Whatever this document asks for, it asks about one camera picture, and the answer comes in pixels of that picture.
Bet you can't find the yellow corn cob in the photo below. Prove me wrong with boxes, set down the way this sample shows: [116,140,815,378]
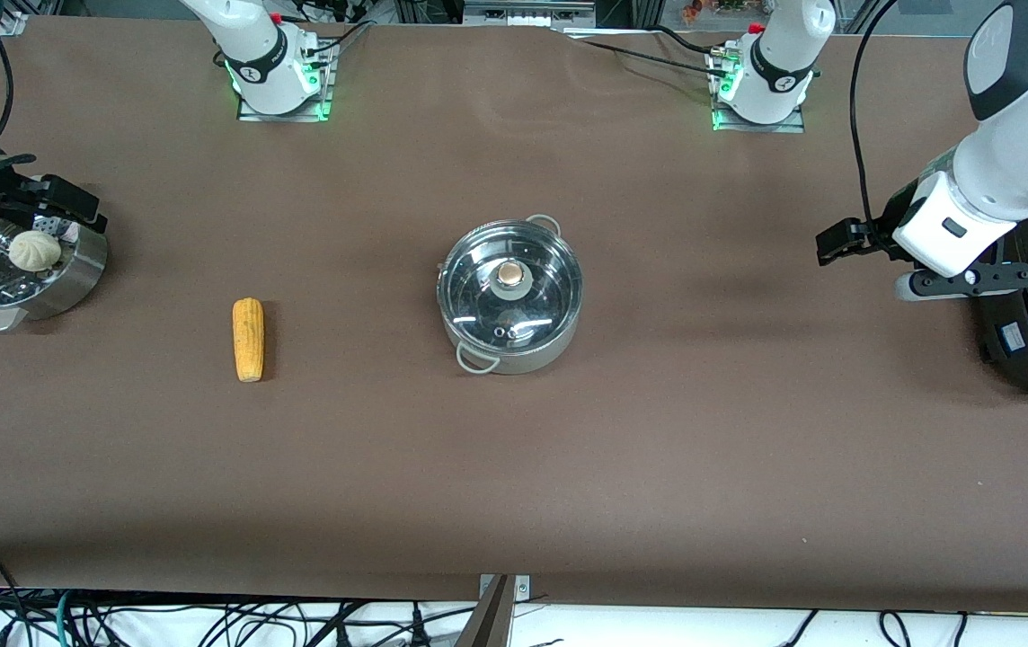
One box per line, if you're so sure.
[233,297,265,383]

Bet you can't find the glass pot lid with knob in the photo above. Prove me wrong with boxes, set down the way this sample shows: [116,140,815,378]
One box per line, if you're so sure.
[440,225,582,350]

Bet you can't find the stainless steel pot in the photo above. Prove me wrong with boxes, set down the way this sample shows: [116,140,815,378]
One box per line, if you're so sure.
[436,214,584,376]

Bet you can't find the white steamed bun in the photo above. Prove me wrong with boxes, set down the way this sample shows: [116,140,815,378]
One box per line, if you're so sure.
[9,230,62,272]

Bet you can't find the brown table cover sheet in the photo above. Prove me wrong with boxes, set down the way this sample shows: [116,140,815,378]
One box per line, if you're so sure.
[0,13,1028,612]

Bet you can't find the grey power strip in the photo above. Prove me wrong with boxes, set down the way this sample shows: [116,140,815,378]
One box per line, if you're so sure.
[463,0,596,28]

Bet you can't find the steel steamer pot white handles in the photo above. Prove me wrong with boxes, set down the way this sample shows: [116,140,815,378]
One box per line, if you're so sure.
[0,214,109,333]

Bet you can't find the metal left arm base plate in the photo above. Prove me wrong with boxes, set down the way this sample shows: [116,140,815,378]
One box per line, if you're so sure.
[710,49,807,134]

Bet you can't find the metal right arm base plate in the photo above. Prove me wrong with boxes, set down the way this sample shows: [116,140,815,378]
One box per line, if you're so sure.
[235,40,337,123]

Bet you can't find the metal mounting bracket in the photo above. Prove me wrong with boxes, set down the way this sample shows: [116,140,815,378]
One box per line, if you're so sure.
[478,573,531,601]

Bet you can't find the grey camera support pole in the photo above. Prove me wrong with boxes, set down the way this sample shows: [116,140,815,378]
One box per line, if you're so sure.
[451,575,517,647]

